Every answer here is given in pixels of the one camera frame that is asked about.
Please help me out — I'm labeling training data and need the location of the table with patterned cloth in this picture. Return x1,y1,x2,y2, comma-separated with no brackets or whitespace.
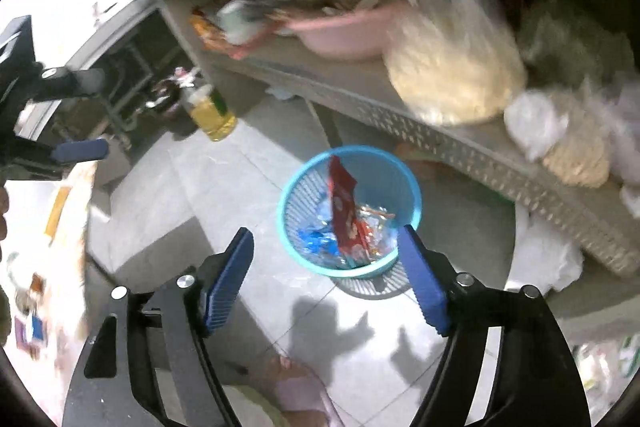
0,162,98,358

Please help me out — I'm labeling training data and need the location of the orange yellow snack packet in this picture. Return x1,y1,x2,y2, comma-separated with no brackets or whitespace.
190,7,236,55

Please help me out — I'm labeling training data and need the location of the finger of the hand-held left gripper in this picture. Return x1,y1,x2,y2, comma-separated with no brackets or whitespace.
0,138,110,180
30,66,106,100

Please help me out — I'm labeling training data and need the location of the small white plastic bag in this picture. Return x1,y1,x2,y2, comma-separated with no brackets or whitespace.
504,89,571,160

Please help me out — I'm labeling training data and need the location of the small colourful wrapper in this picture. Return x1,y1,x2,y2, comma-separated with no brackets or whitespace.
14,314,47,358

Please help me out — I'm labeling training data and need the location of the blue candy wrapper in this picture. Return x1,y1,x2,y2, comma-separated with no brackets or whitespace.
297,227,338,258

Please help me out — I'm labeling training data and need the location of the pink plastic basin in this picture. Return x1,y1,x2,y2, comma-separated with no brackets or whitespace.
285,2,411,62

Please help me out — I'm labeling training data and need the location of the large pale yellow food bag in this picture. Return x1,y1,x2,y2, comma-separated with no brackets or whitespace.
382,7,528,126

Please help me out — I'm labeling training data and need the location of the metal pipe frame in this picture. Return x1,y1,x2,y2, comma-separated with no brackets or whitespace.
100,42,156,130

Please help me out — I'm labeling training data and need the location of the large white plastic bag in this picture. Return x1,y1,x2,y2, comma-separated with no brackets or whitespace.
505,207,586,293

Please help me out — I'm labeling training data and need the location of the black ceramic jar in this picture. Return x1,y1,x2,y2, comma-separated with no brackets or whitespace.
147,67,193,118

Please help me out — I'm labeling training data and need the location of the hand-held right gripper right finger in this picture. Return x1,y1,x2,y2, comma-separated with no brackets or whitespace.
397,224,593,427

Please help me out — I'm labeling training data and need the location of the red snack wrapper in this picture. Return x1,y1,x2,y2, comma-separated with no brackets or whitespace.
327,156,368,258

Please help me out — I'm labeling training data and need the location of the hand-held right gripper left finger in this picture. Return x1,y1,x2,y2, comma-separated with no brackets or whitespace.
62,227,256,427

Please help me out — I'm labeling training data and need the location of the yellow cooking oil bottle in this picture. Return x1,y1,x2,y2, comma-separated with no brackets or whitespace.
182,83,238,142

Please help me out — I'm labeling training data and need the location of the small bag of pale grains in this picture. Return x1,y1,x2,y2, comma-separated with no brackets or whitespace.
542,107,613,188

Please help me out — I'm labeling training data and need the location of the person's foot in pink slipper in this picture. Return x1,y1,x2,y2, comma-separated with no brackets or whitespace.
272,354,346,427

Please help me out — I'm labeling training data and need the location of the blue plastic basket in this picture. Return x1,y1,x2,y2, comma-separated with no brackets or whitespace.
277,146,422,279

